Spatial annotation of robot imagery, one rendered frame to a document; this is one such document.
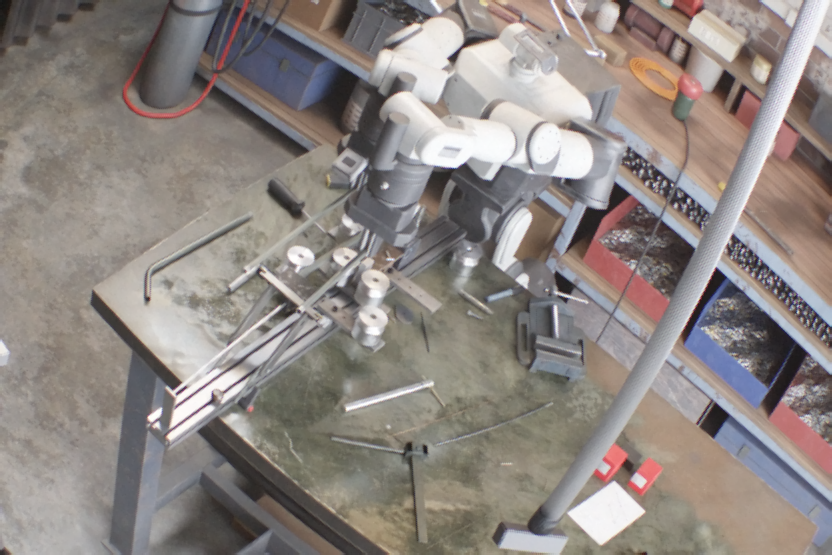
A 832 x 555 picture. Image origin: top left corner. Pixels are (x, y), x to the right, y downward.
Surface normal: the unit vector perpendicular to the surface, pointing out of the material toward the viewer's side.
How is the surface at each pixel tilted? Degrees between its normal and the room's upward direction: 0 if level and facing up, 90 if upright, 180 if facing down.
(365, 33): 90
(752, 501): 0
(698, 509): 0
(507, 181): 110
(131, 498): 90
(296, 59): 90
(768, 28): 90
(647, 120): 0
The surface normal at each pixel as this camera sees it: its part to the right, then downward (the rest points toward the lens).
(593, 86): 0.18, -0.59
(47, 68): 0.32, -0.71
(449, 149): 0.57, 0.68
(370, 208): -0.47, 0.46
